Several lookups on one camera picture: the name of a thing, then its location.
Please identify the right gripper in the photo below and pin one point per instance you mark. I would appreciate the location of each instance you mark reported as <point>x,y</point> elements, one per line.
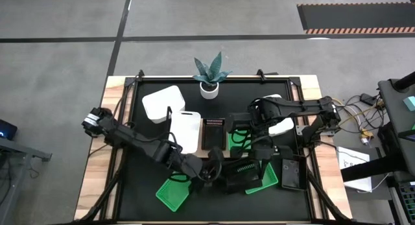
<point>269,152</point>

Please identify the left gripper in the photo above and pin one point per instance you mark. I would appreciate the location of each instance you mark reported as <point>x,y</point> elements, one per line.
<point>197,168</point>

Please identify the green slotted plastic basket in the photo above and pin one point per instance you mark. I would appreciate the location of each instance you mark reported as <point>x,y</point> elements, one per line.
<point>240,135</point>
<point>270,181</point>
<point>172,196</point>

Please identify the white cutting board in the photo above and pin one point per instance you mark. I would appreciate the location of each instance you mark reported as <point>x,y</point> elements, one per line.
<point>188,131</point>

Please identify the white plastic storage bin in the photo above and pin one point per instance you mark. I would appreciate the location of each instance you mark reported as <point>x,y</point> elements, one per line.
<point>285,126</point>
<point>159,101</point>

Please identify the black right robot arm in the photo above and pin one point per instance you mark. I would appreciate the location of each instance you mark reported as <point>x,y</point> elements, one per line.
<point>291,106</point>

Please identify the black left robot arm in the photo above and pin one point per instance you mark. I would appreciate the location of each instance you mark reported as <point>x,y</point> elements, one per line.
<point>136,139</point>

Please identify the black table mat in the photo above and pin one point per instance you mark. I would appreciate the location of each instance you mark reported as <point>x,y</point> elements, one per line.
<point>227,208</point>

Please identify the snake plant with white pot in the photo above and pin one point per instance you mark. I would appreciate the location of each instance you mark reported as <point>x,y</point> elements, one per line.
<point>209,92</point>

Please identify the small black clamp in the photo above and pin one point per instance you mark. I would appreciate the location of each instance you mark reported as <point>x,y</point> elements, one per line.
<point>141,74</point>
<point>261,73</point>

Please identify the black cart bar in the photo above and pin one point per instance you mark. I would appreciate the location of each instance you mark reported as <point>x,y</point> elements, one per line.
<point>373,168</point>

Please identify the black power adapter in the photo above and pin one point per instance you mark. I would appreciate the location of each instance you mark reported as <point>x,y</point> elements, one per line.
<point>368,99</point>

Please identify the dark grey cart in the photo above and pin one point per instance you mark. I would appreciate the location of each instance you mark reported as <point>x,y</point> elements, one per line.
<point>395,121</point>

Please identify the backlit keyboard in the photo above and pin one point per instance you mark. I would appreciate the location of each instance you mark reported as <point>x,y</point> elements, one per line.
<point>408,199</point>

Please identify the teal block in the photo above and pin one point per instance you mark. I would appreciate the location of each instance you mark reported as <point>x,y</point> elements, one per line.
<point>410,103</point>

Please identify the black hazard-striped floor mat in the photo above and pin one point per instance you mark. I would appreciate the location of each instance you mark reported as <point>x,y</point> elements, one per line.
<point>356,17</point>

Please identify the grey metal stand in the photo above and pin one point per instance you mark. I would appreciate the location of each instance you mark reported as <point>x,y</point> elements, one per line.
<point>19,148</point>

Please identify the black device with blue light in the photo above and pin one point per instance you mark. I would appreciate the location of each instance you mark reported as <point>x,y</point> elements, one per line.
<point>8,129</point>

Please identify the grey metal bracket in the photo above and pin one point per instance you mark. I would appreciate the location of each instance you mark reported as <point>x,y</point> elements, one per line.
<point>300,130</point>

